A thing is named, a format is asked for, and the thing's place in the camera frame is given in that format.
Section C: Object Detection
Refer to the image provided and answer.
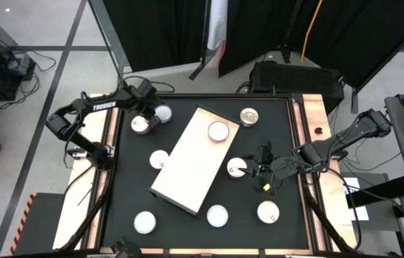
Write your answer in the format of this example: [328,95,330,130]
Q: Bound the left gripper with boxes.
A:
[135,79,176,128]

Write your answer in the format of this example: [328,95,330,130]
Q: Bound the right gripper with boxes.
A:
[238,138,298,193]

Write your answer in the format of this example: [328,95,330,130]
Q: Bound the white lid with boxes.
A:
[207,120,231,144]
[256,200,281,225]

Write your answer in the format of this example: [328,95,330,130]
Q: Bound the wooden shelf black metal legs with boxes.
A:
[148,103,241,216]

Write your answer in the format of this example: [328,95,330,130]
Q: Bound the black curtain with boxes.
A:
[102,0,212,72]
[218,0,404,90]

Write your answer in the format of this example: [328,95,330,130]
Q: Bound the light wooden side board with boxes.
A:
[292,92,360,252]
[52,92,121,251]

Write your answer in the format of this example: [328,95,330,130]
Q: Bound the black computer case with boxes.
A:
[250,59,346,108]

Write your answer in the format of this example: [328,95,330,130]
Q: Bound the white cloth strip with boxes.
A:
[207,0,229,69]

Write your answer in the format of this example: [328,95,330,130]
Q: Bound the black light stand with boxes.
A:
[276,0,305,65]

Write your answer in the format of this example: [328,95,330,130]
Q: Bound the white paper sheet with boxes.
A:
[340,176,370,222]

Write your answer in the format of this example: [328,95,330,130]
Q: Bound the black flat bar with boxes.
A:
[345,174,404,209]

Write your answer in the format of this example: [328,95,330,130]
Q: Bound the small black device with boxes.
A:
[110,236,143,258]

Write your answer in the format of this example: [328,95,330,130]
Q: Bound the black orange-striped floor mat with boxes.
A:
[8,191,66,257]

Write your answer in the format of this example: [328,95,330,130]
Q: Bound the black table frame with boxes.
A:
[98,92,319,252]

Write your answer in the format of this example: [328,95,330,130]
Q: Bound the black curtain frame bar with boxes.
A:
[188,0,213,81]

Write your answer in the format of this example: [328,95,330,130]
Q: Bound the grey metal post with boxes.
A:
[87,0,133,95]

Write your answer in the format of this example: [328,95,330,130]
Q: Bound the yellow cable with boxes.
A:
[300,0,324,65]

